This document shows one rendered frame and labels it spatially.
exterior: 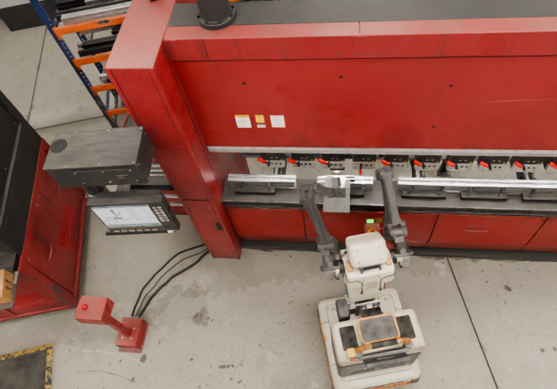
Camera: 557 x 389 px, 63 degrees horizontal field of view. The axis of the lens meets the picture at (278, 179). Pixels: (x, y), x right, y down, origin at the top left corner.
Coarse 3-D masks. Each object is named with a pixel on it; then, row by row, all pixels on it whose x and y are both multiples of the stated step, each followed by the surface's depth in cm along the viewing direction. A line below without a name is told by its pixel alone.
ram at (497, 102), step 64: (192, 64) 239; (256, 64) 235; (320, 64) 231; (384, 64) 227; (448, 64) 223; (512, 64) 219; (256, 128) 279; (320, 128) 274; (384, 128) 268; (448, 128) 263; (512, 128) 257
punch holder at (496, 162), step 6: (480, 156) 290; (486, 156) 281; (492, 156) 281; (498, 156) 280; (504, 156) 280; (510, 156) 279; (486, 162) 286; (492, 162) 286; (498, 162) 285; (504, 162) 284; (480, 168) 292; (486, 168) 292; (492, 168) 291; (498, 168) 290
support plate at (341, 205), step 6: (324, 180) 324; (330, 180) 324; (348, 180) 322; (330, 186) 321; (348, 186) 319; (348, 192) 317; (324, 198) 316; (330, 198) 316; (336, 198) 315; (342, 198) 315; (348, 198) 314; (324, 204) 314; (330, 204) 313; (336, 204) 313; (342, 204) 312; (348, 204) 312; (324, 210) 311; (330, 210) 311; (336, 210) 310; (342, 210) 310; (348, 210) 309
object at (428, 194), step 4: (404, 192) 323; (412, 192) 322; (416, 192) 322; (420, 192) 321; (424, 192) 321; (428, 192) 321; (432, 192) 320; (436, 192) 320; (444, 192) 319; (404, 196) 321; (408, 196) 321; (412, 196) 321; (416, 196) 320; (420, 196) 320; (424, 196) 320; (428, 196) 319; (432, 196) 319; (436, 196) 319; (440, 196) 318; (444, 196) 318
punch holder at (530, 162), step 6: (516, 156) 282; (522, 156) 278; (528, 156) 278; (534, 156) 277; (510, 162) 295; (522, 162) 283; (528, 162) 282; (534, 162) 282; (540, 162) 281; (516, 168) 288; (528, 168) 287; (534, 168) 287
